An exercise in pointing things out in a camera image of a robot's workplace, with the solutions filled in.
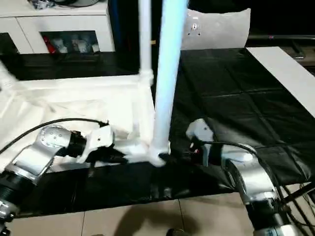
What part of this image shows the white plastic table top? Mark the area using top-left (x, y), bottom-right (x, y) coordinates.
top-left (0, 74), bottom-right (171, 174)

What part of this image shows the black work mat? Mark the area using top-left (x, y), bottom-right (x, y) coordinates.
top-left (0, 48), bottom-right (315, 217)

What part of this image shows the dark robot foot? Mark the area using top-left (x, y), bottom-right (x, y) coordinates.
top-left (164, 227), bottom-right (191, 236)

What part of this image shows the black stand leg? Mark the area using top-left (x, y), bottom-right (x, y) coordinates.
top-left (283, 181), bottom-right (315, 204)

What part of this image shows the white flat sheet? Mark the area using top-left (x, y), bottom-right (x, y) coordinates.
top-left (245, 46), bottom-right (315, 119)

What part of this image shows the grey cushion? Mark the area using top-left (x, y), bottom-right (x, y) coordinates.
top-left (179, 7), bottom-right (252, 51)

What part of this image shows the white cabinet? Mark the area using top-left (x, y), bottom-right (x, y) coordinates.
top-left (0, 0), bottom-right (117, 55)

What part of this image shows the dark grey bag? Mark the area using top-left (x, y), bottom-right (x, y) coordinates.
top-left (27, 0), bottom-right (104, 8)

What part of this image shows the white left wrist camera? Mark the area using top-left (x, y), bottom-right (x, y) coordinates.
top-left (76, 125), bottom-right (116, 164)

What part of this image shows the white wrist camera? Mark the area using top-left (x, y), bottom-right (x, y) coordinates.
top-left (185, 118), bottom-right (214, 144)
top-left (76, 125), bottom-right (116, 164)

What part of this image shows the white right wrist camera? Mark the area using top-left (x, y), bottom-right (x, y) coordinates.
top-left (185, 118), bottom-right (214, 144)

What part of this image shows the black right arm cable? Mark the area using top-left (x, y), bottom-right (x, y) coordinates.
top-left (199, 141), bottom-right (315, 232)

